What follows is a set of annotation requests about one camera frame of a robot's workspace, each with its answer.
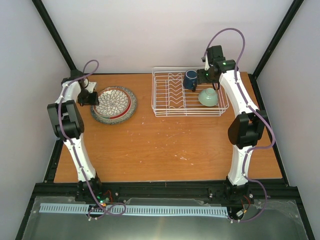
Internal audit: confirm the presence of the floral patterned bowl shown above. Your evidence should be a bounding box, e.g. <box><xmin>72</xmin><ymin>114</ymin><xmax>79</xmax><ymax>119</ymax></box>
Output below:
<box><xmin>92</xmin><ymin>86</ymin><xmax>132</xmax><ymax>120</ymax></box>

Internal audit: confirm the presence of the black right frame post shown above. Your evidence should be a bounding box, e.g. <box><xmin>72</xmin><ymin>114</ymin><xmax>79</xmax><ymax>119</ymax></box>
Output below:
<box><xmin>251</xmin><ymin>0</ymin><xmax>305</xmax><ymax>79</ymax></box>

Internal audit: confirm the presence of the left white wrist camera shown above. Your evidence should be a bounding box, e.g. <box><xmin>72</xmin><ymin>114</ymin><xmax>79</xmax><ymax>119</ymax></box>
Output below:
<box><xmin>85</xmin><ymin>80</ymin><xmax>97</xmax><ymax>93</ymax></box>

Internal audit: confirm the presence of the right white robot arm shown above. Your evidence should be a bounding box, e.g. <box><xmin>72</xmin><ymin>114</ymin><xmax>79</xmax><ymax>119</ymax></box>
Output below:
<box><xmin>196</xmin><ymin>45</ymin><xmax>267</xmax><ymax>187</ymax></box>

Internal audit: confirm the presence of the black left frame post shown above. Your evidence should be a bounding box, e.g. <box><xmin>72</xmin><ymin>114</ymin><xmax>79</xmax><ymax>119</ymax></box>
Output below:
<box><xmin>32</xmin><ymin>0</ymin><xmax>78</xmax><ymax>76</ymax></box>

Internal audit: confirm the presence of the light blue cable duct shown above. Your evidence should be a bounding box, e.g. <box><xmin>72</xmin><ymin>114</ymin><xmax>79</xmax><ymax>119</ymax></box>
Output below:
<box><xmin>38</xmin><ymin>203</ymin><xmax>228</xmax><ymax>218</ymax></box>

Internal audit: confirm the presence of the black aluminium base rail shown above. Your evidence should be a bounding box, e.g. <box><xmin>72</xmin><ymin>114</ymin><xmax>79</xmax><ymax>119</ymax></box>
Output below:
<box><xmin>31</xmin><ymin>179</ymin><xmax>300</xmax><ymax>205</ymax></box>

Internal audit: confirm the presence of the white wire dish rack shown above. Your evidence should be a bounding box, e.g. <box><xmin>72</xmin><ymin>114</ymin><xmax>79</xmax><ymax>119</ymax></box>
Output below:
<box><xmin>151</xmin><ymin>66</ymin><xmax>230</xmax><ymax>117</ymax></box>

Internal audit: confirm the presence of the purple cable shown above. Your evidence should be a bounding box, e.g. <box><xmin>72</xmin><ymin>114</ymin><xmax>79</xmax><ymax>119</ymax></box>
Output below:
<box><xmin>57</xmin><ymin>59</ymin><xmax>127</xmax><ymax>222</ymax></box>
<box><xmin>203</xmin><ymin>27</ymin><xmax>277</xmax><ymax>224</ymax></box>

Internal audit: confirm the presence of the red and teal plate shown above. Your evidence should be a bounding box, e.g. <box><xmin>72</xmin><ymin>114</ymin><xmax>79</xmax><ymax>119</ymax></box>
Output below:
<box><xmin>106</xmin><ymin>88</ymin><xmax>132</xmax><ymax>119</ymax></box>

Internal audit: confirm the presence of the black frame post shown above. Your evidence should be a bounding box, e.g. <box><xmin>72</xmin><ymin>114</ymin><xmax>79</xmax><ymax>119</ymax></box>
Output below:
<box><xmin>32</xmin><ymin>0</ymin><xmax>78</xmax><ymax>76</ymax></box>
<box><xmin>251</xmin><ymin>0</ymin><xmax>305</xmax><ymax>79</ymax></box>

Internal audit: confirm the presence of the dark blue mug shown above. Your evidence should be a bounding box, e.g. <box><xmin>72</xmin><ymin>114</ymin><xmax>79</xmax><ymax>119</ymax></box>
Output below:
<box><xmin>183</xmin><ymin>70</ymin><xmax>198</xmax><ymax>92</ymax></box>

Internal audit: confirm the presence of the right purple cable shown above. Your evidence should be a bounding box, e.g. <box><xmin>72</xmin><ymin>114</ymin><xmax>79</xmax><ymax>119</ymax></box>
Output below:
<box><xmin>203</xmin><ymin>27</ymin><xmax>277</xmax><ymax>224</ymax></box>

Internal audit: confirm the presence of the mint green bowl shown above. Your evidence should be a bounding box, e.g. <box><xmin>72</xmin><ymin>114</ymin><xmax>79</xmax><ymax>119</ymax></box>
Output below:
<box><xmin>198</xmin><ymin>88</ymin><xmax>219</xmax><ymax>107</ymax></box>

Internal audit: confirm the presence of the large grey rimmed plate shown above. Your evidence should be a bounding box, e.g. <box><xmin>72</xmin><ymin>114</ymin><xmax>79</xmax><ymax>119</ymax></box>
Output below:
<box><xmin>90</xmin><ymin>86</ymin><xmax>138</xmax><ymax>125</ymax></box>

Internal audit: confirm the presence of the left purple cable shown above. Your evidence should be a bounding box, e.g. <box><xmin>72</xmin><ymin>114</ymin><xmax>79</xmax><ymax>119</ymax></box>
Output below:
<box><xmin>57</xmin><ymin>59</ymin><xmax>127</xmax><ymax>222</ymax></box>

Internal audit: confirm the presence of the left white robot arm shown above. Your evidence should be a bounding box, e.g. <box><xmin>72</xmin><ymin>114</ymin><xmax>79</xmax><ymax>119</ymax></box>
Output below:
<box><xmin>47</xmin><ymin>69</ymin><xmax>104</xmax><ymax>202</ymax></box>

